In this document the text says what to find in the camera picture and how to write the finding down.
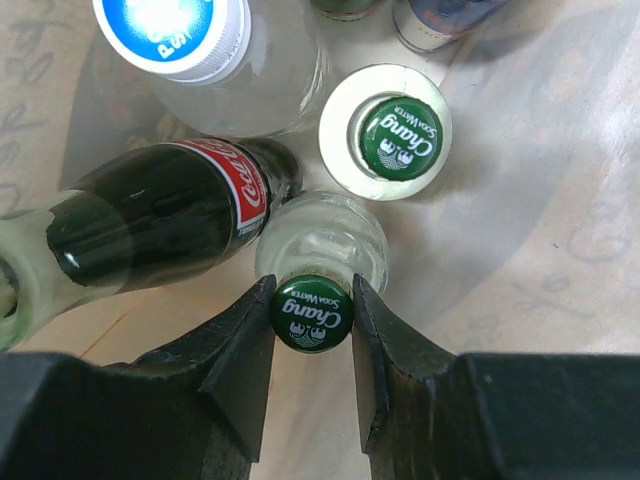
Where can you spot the green gold-capped glass bottle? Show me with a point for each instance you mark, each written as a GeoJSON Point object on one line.
{"type": "Point", "coordinates": [345, 10]}

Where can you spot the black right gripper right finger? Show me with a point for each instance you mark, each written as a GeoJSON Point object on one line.
{"type": "Point", "coordinates": [395, 369]}

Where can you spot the red bull can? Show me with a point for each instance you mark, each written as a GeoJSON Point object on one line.
{"type": "Point", "coordinates": [427, 25]}

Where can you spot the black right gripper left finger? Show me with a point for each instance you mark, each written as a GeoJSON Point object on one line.
{"type": "Point", "coordinates": [202, 397]}

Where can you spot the clear water bottle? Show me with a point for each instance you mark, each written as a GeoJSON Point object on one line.
{"type": "Point", "coordinates": [238, 68]}

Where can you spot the beige canvas tote bag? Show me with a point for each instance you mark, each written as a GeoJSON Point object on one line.
{"type": "Point", "coordinates": [527, 240]}

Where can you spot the dark cola bottle red cap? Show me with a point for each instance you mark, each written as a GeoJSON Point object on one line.
{"type": "Point", "coordinates": [150, 217]}

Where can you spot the clear Chang soda bottle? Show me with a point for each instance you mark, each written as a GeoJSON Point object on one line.
{"type": "Point", "coordinates": [314, 246]}
{"type": "Point", "coordinates": [385, 132]}

